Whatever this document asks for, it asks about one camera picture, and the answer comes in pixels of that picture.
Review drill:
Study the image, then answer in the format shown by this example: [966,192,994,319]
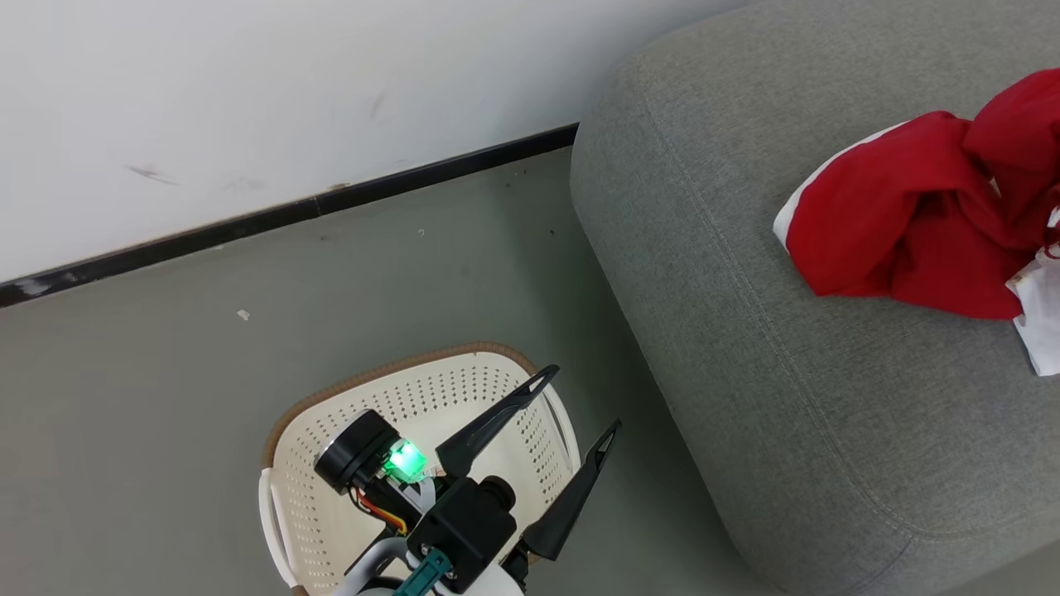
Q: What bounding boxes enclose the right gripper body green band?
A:
[313,408,440,535]

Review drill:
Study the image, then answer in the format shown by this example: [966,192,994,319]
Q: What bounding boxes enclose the cream perforated basket brown rim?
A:
[258,341,581,596]

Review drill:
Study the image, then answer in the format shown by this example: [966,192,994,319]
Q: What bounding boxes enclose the red and white garment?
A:
[773,68,1060,377]

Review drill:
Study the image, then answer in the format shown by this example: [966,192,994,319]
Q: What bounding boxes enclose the teal plastic bracket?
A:
[392,549,454,596]

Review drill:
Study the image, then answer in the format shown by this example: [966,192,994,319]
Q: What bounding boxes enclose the grey fabric sofa seat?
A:
[570,0,1060,596]

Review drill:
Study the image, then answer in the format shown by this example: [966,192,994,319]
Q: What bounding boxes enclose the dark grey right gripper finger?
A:
[521,419,623,563]
[436,364,561,480]

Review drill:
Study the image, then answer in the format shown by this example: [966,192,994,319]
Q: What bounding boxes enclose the orange and red wires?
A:
[352,487,411,536]

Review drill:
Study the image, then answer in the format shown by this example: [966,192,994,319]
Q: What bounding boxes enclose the dark grey baseboard strip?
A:
[0,123,579,309]

